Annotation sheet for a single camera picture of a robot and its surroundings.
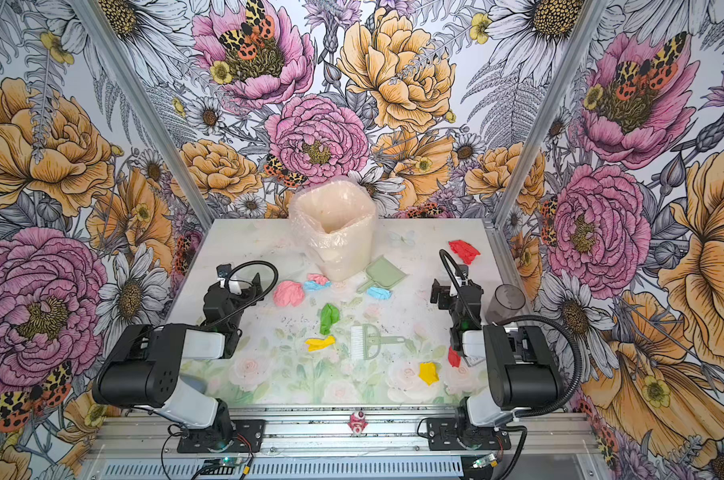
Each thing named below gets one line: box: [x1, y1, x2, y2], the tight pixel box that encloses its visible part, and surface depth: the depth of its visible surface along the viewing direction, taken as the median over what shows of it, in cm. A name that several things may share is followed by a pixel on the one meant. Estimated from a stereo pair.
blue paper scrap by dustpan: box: [367, 287, 391, 300], surface depth 101 cm
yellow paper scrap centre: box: [305, 335, 336, 352], surface depth 91 cm
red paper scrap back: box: [448, 239, 481, 265], surface depth 113 cm
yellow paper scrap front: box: [418, 362, 439, 386], surface depth 86 cm
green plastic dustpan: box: [356, 255, 410, 293], surface depth 107 cm
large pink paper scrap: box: [274, 280, 304, 307], surface depth 101 cm
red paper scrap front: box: [448, 346, 461, 367], surface depth 87 cm
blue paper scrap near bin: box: [303, 280, 332, 292], surface depth 104 cm
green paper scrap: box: [320, 303, 340, 335], surface depth 96 cm
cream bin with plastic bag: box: [288, 176, 378, 282], surface depth 94 cm
